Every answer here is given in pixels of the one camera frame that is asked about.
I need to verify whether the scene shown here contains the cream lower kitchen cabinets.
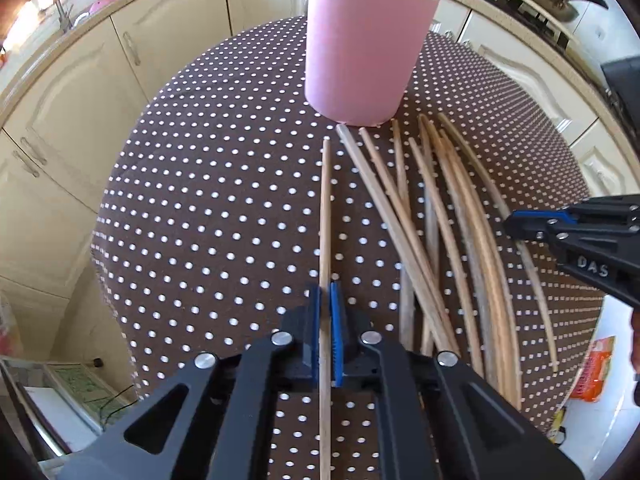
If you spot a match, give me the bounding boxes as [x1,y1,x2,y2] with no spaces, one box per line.
[1,0,303,309]

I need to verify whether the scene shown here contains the pink cylindrical utensil cup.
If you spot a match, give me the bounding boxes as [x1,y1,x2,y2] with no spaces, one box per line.
[305,0,439,127]

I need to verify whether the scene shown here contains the orange snack bag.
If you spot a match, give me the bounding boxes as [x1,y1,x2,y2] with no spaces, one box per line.
[570,336,615,403]

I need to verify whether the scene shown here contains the brown polka dot tablecloth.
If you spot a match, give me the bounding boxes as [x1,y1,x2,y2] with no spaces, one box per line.
[91,18,602,479]

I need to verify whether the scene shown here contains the chrome sink faucet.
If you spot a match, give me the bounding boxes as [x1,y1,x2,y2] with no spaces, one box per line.
[37,0,73,34]

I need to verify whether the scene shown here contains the wooden chopstick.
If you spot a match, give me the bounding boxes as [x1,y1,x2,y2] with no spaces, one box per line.
[437,113,559,373]
[416,114,498,388]
[335,122,454,356]
[319,138,332,480]
[406,135,485,378]
[390,118,418,354]
[358,127,461,356]
[439,128,521,410]

